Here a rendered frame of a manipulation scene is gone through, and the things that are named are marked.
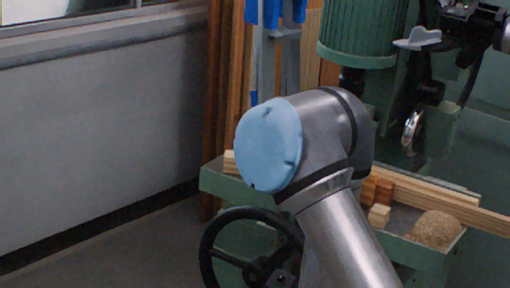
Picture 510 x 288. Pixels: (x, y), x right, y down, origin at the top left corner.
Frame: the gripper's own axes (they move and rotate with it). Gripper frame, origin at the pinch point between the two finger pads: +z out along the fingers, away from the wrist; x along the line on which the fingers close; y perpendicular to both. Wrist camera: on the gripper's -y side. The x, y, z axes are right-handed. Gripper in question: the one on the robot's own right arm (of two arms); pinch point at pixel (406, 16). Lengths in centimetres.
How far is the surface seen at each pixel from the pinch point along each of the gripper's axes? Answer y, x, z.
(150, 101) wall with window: -122, -27, 131
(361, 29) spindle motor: -4.1, 2.7, 9.4
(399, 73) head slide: -25.2, -4.0, 5.5
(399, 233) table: -29.6, 31.9, -9.3
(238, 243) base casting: -41, 43, 28
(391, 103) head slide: -29.6, 1.6, 5.6
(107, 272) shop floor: -139, 38, 116
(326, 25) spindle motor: -5.6, 2.8, 17.6
